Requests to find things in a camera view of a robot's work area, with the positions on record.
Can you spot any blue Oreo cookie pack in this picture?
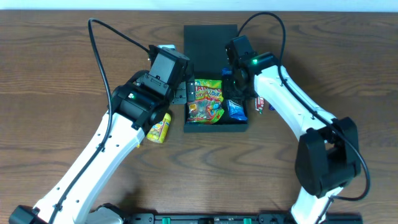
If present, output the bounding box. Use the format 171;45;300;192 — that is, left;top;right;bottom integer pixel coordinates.
221;67;248;121

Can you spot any Haribo gummy candy bag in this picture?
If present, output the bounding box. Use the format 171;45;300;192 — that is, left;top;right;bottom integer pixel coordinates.
187;79;224;124

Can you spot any yellow Mentos bottle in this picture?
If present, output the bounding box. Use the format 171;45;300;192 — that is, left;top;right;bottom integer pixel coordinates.
146;113;172;144

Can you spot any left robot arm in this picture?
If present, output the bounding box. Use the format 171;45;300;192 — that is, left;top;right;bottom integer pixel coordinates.
9;45;189;223

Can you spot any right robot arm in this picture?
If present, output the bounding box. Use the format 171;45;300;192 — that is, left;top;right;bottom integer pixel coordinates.
223;35;363;223

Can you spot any red green KitKat bar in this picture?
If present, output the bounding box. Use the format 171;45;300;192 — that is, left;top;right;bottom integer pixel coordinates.
255;96;264;114

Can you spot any dark green open box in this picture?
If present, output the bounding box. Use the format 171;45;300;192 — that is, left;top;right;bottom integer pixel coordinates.
183;24;248;133

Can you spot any right black cable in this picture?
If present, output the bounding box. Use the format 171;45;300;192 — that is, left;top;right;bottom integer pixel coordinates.
238;11;371;202

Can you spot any black cable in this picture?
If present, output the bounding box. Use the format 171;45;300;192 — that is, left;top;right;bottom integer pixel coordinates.
48;17;152;224
238;11;371;202

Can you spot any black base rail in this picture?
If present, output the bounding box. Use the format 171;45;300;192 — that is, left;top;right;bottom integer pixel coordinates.
124;212;364;224

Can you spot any left black cable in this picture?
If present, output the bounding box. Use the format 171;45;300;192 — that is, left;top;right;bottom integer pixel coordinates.
48;17;152;224

